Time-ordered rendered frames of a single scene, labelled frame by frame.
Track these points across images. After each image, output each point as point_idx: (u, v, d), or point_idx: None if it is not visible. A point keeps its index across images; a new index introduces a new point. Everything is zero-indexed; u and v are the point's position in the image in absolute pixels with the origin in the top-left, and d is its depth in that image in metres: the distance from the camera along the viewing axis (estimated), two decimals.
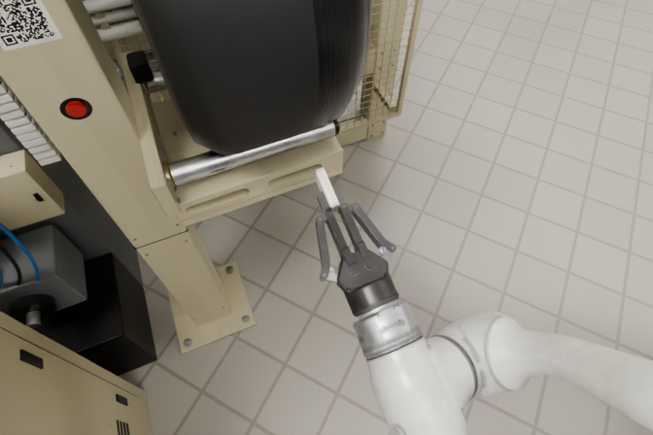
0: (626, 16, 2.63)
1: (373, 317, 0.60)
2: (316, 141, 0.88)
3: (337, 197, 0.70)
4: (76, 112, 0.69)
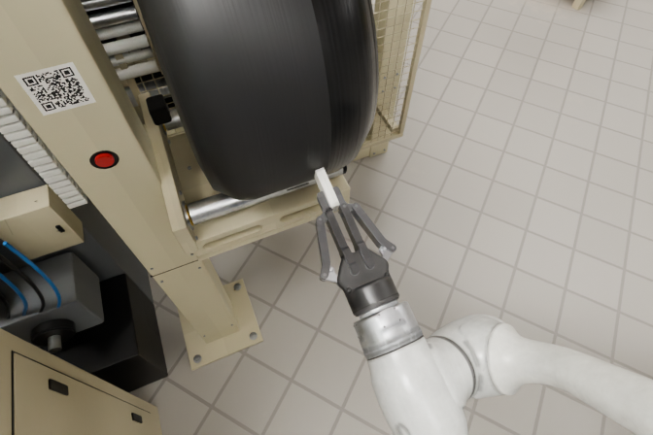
0: (623, 33, 2.69)
1: (373, 317, 0.60)
2: None
3: (337, 197, 0.70)
4: (104, 162, 0.75)
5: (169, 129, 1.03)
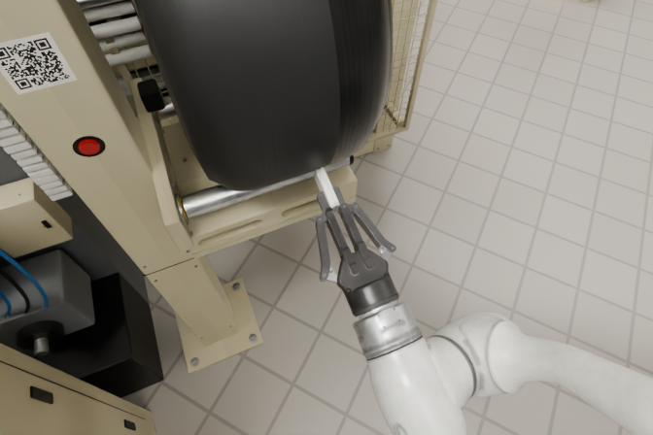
0: (632, 26, 2.62)
1: (373, 317, 0.60)
2: None
3: (337, 197, 0.70)
4: (88, 150, 0.68)
5: None
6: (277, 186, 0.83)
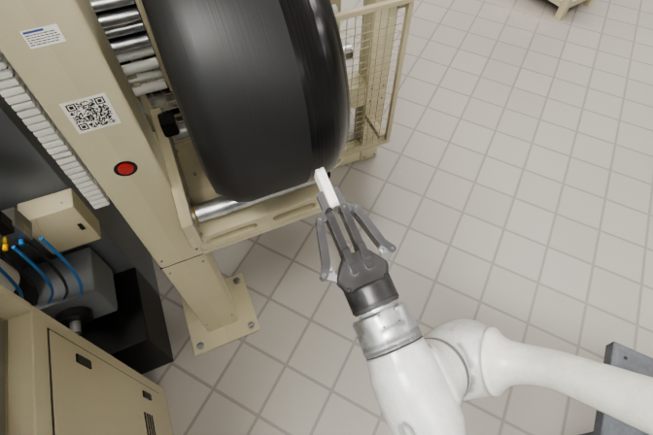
0: (601, 42, 2.84)
1: (373, 317, 0.60)
2: (311, 184, 1.09)
3: (337, 197, 0.70)
4: (125, 171, 0.90)
5: (175, 136, 1.16)
6: None
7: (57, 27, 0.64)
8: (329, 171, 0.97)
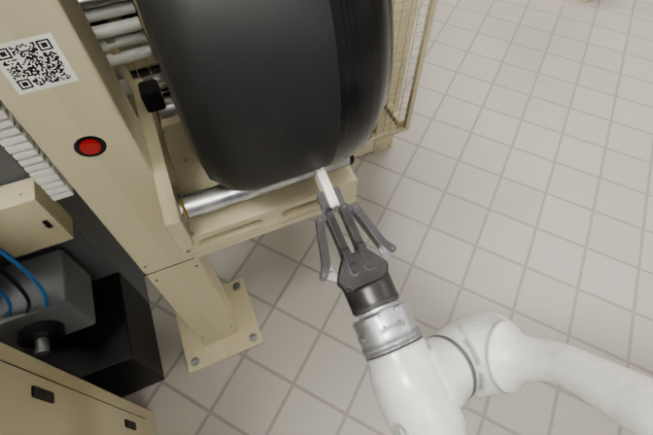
0: (632, 26, 2.62)
1: (373, 317, 0.60)
2: (329, 172, 0.88)
3: (337, 197, 0.70)
4: (89, 150, 0.68)
5: (160, 113, 0.94)
6: None
7: None
8: (357, 151, 0.75)
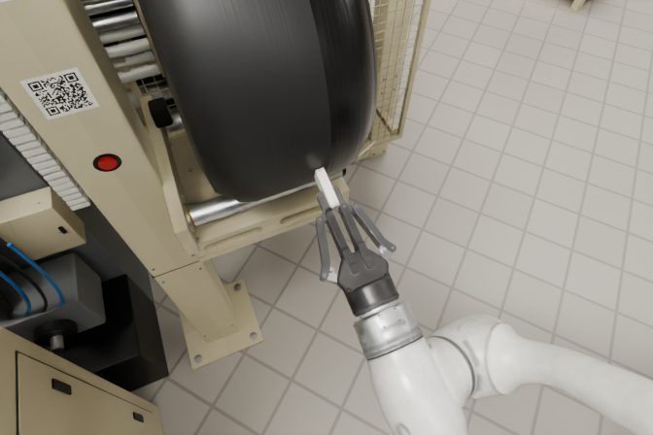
0: (621, 34, 2.70)
1: (373, 317, 0.60)
2: None
3: (337, 197, 0.70)
4: (107, 165, 0.76)
5: None
6: None
7: None
8: (359, 156, 0.75)
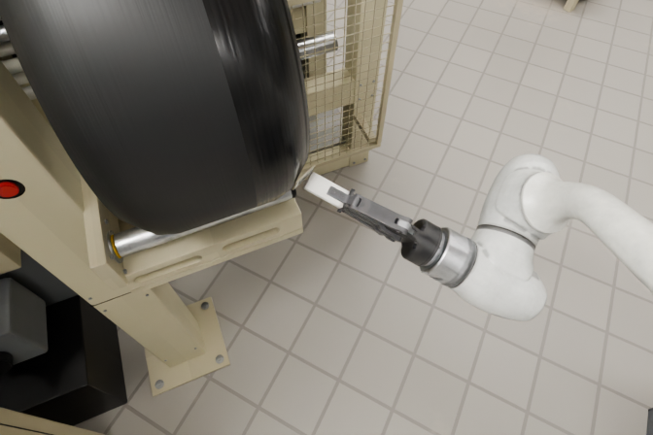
0: (616, 36, 2.60)
1: (421, 270, 0.74)
2: None
3: (336, 199, 0.70)
4: (6, 192, 0.66)
5: None
6: None
7: None
8: (295, 183, 0.65)
